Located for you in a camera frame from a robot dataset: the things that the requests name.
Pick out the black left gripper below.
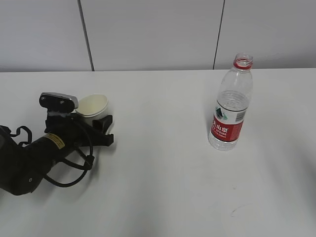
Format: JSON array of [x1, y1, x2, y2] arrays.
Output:
[[45, 115, 114, 158]]

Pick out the white paper cup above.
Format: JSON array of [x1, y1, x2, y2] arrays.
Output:
[[75, 94, 113, 132]]

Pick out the clear water bottle red label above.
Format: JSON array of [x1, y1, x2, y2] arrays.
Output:
[[208, 53, 253, 151]]

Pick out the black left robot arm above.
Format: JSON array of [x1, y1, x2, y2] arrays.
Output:
[[0, 114, 114, 196]]

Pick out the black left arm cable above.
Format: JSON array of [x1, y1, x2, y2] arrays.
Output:
[[9, 119, 95, 188]]

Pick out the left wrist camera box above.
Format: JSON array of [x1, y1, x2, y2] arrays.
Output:
[[39, 92, 79, 117]]

